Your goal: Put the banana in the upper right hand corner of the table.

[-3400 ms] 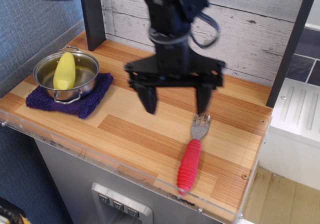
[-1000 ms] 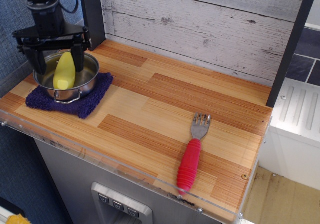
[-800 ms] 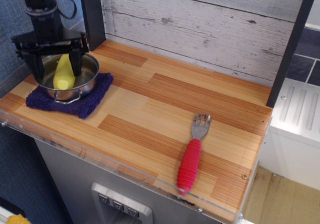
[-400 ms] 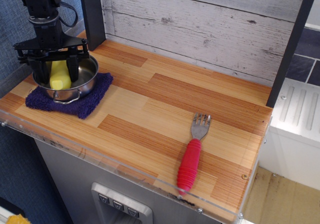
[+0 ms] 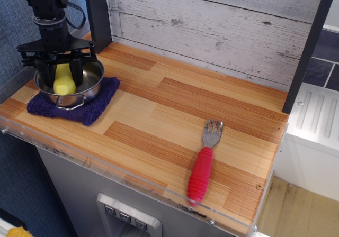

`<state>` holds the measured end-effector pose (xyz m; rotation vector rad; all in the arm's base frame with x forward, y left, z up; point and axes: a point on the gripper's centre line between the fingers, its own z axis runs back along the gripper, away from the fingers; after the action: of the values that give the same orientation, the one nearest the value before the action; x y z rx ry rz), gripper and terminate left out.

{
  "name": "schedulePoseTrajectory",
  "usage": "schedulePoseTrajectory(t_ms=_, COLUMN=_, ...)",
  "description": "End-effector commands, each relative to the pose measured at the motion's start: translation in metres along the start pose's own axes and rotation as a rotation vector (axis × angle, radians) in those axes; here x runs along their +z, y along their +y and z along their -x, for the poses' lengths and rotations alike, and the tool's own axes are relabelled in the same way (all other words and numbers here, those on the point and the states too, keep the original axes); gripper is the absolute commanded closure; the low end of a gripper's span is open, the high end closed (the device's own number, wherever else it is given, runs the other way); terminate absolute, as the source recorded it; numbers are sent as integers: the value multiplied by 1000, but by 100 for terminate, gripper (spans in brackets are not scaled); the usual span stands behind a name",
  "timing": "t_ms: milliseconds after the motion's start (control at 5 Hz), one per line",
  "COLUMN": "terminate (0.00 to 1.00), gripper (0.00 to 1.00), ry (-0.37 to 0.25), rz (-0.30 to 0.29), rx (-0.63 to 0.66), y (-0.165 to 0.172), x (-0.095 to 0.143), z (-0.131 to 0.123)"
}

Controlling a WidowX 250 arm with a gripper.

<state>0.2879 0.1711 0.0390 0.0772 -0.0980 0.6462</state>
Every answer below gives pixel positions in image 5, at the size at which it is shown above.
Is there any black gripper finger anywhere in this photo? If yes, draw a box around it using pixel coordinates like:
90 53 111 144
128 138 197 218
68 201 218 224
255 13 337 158
35 62 56 87
69 59 83 86

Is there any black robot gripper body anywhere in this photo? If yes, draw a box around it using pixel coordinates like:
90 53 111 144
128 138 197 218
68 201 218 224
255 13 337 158
16 16 98 68

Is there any yellow toy banana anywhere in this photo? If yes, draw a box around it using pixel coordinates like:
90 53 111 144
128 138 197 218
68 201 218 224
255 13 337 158
53 63 76 96

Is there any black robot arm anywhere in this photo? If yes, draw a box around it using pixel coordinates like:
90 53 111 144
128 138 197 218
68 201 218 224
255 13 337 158
16 0 97 87

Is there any small stainless steel pot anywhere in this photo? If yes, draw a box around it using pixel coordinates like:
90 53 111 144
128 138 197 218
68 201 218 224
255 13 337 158
34 61 104 111

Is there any purple folded cloth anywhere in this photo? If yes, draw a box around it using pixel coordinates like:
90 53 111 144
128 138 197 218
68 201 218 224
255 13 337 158
26 77 120 126

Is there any clear acrylic table edge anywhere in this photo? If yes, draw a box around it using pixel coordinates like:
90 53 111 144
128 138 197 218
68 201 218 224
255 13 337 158
1 116 278 236

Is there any silver panel with buttons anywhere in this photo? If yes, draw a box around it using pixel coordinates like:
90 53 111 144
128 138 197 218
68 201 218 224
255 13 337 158
96 193 163 236

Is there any yellow black object bottom left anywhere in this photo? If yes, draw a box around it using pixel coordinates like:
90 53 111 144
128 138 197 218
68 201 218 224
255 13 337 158
6 227 33 237

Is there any white ribbed sink unit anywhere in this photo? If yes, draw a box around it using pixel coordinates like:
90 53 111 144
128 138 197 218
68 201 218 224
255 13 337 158
274 83 338 200

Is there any left dark vertical post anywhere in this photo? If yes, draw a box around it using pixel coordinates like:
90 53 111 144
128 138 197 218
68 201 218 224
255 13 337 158
86 0 112 53

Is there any dark vertical post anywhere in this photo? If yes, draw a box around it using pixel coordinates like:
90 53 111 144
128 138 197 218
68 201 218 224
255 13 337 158
86 0 112 53
282 0 333 114

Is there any red handled metal fork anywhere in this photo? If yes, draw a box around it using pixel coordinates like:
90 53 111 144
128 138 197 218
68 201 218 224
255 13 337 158
188 119 224 207

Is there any right dark vertical post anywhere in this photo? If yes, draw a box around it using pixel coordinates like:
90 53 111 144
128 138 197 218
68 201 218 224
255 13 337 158
282 0 333 114

